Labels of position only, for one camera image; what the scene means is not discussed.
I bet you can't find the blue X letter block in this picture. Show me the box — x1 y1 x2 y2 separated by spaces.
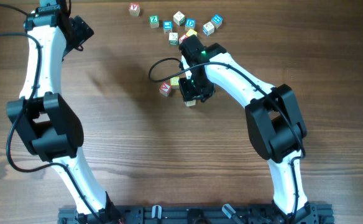
185 100 196 107

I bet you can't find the yellow S letter block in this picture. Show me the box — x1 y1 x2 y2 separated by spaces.
170 77 180 90

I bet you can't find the red A letter block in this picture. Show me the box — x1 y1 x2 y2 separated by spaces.
159 82 172 96

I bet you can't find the white blue side block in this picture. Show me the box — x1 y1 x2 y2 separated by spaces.
203 22 215 36

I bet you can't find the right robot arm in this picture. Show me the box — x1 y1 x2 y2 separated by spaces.
179 35 308 223

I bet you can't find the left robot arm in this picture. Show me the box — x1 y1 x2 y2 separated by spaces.
6 1 123 223

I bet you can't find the red I block upper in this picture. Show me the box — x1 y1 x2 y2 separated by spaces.
178 34 188 44

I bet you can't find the yellow top block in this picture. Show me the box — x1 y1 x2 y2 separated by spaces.
186 29 197 37

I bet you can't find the white green picture block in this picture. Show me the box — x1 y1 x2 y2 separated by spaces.
168 32 178 45

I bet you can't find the red V letter block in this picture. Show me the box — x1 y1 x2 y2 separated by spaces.
129 2 140 17

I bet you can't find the blue D letter block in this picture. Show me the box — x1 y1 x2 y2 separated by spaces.
185 18 196 31

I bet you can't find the blue picture block right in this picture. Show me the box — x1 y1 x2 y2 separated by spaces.
211 14 223 29

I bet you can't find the blue picture block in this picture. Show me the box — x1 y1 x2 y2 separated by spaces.
163 21 173 34
211 14 223 29

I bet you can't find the white green top block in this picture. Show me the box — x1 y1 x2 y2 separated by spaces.
173 11 186 26

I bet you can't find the green Z letter block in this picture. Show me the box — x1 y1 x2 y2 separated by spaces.
149 15 159 29

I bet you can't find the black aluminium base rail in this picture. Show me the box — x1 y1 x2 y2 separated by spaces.
57 203 335 224

